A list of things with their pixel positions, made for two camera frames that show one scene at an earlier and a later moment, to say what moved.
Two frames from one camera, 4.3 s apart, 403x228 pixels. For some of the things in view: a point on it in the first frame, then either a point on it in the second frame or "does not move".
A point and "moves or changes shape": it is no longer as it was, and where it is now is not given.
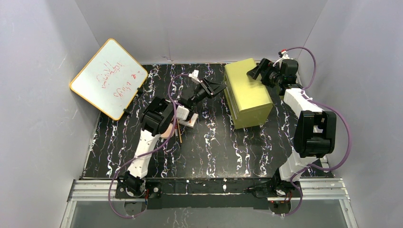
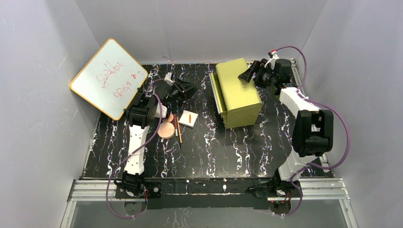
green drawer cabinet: x=249 y=101 moves or changes shape
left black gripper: x=206 y=88 to x=177 y=89
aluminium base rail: x=312 y=189 does not move
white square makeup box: x=191 y=122 moves or changes shape
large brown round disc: x=166 y=134 does not move
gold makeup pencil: x=179 y=130 does not move
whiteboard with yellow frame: x=109 y=79 does not move
